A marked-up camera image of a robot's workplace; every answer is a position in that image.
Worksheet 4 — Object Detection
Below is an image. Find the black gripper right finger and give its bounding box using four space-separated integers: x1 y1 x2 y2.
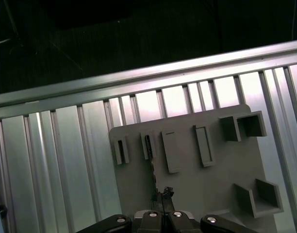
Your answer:
165 193 258 233

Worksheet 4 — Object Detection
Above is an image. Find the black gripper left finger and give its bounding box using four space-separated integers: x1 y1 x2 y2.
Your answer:
77 196 165 233

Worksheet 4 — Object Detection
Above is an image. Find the grey plastic parts rack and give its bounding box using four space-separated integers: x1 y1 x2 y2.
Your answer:
109 104 284 233

